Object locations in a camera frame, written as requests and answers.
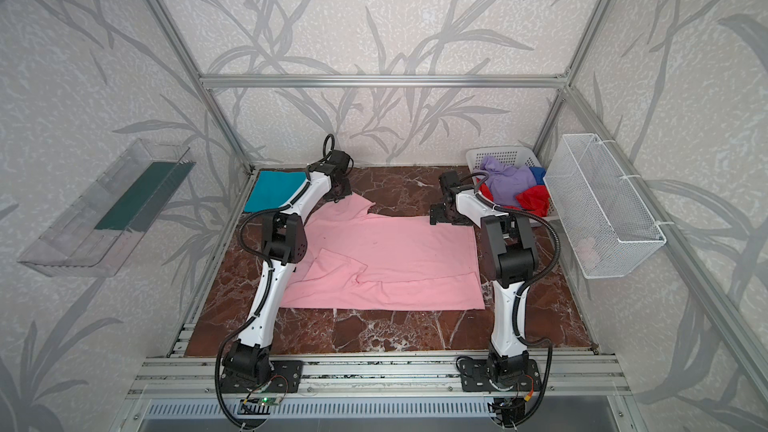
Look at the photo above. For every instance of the purple t-shirt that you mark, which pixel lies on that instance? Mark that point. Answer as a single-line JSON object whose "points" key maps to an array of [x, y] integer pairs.
{"points": [[505, 182]]}

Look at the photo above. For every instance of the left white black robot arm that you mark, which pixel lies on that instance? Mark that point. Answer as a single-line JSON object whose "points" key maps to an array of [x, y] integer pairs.
{"points": [[274, 232]]}

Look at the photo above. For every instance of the pink t-shirt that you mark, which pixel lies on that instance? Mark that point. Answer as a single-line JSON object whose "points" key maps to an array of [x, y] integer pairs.
{"points": [[364, 261]]}

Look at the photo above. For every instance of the folded teal t-shirt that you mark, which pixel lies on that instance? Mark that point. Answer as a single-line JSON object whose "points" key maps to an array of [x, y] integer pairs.
{"points": [[273, 189]]}

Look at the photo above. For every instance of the clear plastic wall shelf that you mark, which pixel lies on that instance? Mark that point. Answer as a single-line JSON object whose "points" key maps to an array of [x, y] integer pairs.
{"points": [[71, 246]]}

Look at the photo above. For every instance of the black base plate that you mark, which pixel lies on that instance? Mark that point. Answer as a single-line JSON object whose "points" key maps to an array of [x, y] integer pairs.
{"points": [[281, 376], [514, 375]]}

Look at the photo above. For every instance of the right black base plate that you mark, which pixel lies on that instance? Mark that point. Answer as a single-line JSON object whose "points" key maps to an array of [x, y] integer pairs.
{"points": [[514, 375]]}

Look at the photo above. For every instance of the white wire mesh basket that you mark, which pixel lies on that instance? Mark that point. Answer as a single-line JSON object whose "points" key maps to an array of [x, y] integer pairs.
{"points": [[609, 227]]}

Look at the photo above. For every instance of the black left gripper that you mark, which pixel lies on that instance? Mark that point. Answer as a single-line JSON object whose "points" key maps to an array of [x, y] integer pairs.
{"points": [[341, 186]]}

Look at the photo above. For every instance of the blue t-shirt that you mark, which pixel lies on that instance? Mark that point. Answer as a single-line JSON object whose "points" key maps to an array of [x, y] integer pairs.
{"points": [[538, 173]]}

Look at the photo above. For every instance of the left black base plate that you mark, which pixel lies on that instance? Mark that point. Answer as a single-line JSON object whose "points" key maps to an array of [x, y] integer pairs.
{"points": [[281, 376]]}

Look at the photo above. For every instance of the green mat in shelf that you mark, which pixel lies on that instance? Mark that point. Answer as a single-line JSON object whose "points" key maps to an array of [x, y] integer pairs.
{"points": [[144, 200]]}

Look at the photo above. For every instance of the aluminium mounting rail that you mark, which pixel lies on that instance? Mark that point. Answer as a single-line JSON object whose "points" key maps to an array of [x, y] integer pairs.
{"points": [[575, 372]]}

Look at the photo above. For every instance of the red t-shirt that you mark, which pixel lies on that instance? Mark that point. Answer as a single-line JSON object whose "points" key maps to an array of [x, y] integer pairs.
{"points": [[535, 200]]}

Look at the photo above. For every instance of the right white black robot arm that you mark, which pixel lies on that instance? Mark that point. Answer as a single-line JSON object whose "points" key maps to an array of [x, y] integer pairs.
{"points": [[508, 254]]}

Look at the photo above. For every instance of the aluminium frame profile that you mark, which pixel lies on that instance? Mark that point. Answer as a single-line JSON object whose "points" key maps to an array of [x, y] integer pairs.
{"points": [[743, 344]]}

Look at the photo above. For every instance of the green circuit board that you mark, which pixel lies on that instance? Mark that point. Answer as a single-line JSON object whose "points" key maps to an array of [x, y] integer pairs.
{"points": [[252, 403]]}

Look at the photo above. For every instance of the white plastic laundry basket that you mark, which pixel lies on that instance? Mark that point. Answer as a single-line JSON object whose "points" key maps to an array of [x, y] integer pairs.
{"points": [[516, 156]]}

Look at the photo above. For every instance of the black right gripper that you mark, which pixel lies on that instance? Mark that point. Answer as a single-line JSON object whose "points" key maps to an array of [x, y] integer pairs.
{"points": [[439, 213]]}

